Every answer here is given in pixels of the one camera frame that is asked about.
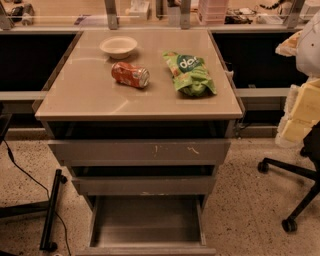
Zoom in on red coke can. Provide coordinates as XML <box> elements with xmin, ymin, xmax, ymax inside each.
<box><xmin>111</xmin><ymin>62</ymin><xmax>150</xmax><ymax>89</ymax></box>

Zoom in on black office chair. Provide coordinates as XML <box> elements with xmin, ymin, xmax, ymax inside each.
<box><xmin>257</xmin><ymin>120</ymin><xmax>320</xmax><ymax>234</ymax></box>

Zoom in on top grey drawer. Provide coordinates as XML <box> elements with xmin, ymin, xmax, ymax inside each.
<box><xmin>48</xmin><ymin>139</ymin><xmax>230</xmax><ymax>167</ymax></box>

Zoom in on grey drawer cabinet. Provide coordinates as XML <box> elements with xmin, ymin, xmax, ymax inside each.
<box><xmin>31</xmin><ymin>29</ymin><xmax>246</xmax><ymax>198</ymax></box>

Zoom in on black cable on floor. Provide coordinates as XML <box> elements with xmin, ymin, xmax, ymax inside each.
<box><xmin>2</xmin><ymin>139</ymin><xmax>72</xmax><ymax>256</ymax></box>

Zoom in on white box on shelf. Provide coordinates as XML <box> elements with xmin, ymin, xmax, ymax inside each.
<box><xmin>128</xmin><ymin>0</ymin><xmax>150</xmax><ymax>20</ymax></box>

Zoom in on green chip bag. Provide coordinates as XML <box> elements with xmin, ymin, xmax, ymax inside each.
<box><xmin>162</xmin><ymin>51</ymin><xmax>217</xmax><ymax>97</ymax></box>

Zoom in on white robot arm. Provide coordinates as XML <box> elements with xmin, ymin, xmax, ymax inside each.
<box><xmin>275</xmin><ymin>11</ymin><xmax>320</xmax><ymax>147</ymax></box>

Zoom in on middle grey drawer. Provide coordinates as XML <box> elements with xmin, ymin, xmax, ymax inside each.
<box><xmin>72</xmin><ymin>176</ymin><xmax>215</xmax><ymax>195</ymax></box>

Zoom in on white paper bowl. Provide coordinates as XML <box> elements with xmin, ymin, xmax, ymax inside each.
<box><xmin>99</xmin><ymin>36</ymin><xmax>137</xmax><ymax>59</ymax></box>

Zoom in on pink stacked trays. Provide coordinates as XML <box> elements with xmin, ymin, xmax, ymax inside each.
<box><xmin>198</xmin><ymin>0</ymin><xmax>229</xmax><ymax>25</ymax></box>

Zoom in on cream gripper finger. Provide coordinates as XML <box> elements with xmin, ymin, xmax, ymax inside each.
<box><xmin>275</xmin><ymin>79</ymin><xmax>320</xmax><ymax>147</ymax></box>

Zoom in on open bottom grey drawer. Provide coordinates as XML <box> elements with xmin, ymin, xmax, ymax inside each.
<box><xmin>76</xmin><ymin>196</ymin><xmax>216</xmax><ymax>256</ymax></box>

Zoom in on black stand base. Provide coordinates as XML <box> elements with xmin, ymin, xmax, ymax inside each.
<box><xmin>0</xmin><ymin>169</ymin><xmax>67</xmax><ymax>252</ymax></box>

